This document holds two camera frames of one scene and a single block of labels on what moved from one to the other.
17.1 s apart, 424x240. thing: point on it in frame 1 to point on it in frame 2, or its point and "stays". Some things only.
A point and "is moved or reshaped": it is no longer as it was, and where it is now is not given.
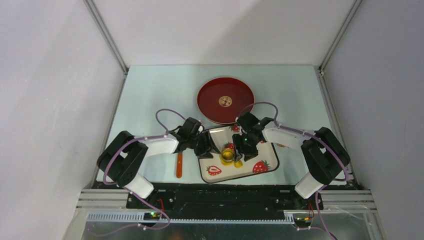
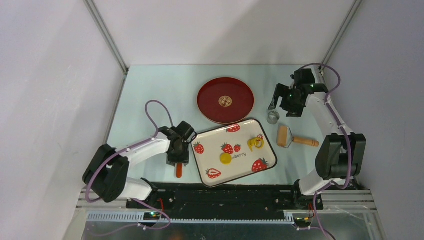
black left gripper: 208,146 to 183,158
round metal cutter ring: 227,155 is moved or reshaped
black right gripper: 239,149 to 281,90
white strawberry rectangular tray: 212,170 stays
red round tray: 221,100 stays
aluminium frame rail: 109,204 stays
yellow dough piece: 227,157 is moved or reshaped
